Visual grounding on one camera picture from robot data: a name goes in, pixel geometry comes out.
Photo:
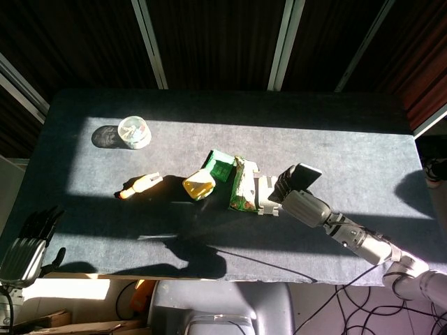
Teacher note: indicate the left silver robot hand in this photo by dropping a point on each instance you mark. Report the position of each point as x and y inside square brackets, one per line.
[22, 256]

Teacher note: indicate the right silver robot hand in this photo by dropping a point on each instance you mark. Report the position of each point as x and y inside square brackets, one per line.
[307, 206]

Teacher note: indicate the black smartphone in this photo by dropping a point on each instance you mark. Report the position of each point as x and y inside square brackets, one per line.
[307, 176]

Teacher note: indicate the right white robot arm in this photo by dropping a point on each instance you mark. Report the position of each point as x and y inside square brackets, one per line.
[370, 246]

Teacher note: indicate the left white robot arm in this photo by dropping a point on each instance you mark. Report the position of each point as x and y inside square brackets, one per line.
[8, 307]

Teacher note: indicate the green snack bag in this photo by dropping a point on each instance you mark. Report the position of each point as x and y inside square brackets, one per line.
[242, 188]

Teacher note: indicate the dark blue tablecloth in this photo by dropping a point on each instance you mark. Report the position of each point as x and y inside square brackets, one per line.
[349, 150]

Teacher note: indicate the flat cardboard box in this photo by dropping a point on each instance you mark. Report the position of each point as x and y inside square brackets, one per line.
[80, 326]

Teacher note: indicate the small green carton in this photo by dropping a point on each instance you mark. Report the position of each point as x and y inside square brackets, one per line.
[220, 167]

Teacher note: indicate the orange object under table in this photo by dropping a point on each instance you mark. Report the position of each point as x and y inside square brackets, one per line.
[143, 296]

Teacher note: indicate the grey robot torso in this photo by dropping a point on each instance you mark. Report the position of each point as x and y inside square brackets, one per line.
[223, 307]

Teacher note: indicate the white sneaker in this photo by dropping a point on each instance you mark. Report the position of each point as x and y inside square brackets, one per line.
[434, 171]

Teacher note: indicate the orange white small bottle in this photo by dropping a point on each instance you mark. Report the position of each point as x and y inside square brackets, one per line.
[141, 184]

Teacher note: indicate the clear plastic jar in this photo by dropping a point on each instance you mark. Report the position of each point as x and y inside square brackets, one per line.
[134, 132]

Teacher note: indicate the white window frame rail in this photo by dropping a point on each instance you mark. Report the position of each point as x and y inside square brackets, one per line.
[21, 90]
[431, 122]

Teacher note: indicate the white window post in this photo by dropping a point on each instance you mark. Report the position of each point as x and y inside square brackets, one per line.
[363, 49]
[284, 45]
[150, 45]

